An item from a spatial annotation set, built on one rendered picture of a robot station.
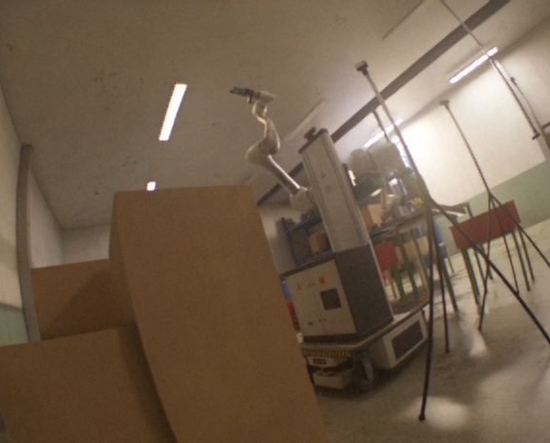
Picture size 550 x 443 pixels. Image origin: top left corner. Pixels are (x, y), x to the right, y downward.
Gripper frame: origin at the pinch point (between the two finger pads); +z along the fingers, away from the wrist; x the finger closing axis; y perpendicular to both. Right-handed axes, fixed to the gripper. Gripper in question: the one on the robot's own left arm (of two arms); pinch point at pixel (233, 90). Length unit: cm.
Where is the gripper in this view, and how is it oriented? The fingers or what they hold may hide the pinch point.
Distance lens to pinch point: 259.2
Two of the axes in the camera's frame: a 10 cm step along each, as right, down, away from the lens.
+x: 3.4, 2.4, -9.1
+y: 1.5, -9.7, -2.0
